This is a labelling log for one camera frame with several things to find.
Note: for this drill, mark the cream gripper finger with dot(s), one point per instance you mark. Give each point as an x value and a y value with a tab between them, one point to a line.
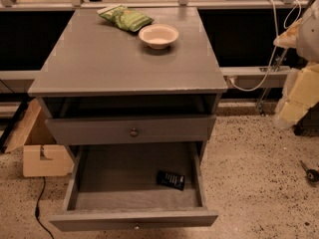
288	38
300	94

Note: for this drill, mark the dark blue rxbar wrapper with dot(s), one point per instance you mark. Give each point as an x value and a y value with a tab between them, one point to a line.
170	179

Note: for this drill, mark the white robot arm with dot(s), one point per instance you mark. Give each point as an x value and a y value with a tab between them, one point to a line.
307	42

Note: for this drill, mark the closed grey upper drawer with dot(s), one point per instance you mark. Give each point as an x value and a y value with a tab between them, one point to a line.
130	130

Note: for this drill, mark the grey wooden drawer cabinet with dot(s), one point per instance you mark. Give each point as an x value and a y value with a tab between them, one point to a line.
99	71

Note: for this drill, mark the open grey lower drawer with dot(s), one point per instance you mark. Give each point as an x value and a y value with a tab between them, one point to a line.
114	187

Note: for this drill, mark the black tool on floor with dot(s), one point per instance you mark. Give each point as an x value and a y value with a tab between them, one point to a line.
312	175

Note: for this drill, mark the white paper bowl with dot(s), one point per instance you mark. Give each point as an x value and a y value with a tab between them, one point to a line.
158	36

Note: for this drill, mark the green chip bag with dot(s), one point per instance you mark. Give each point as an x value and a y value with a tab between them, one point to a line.
125	18

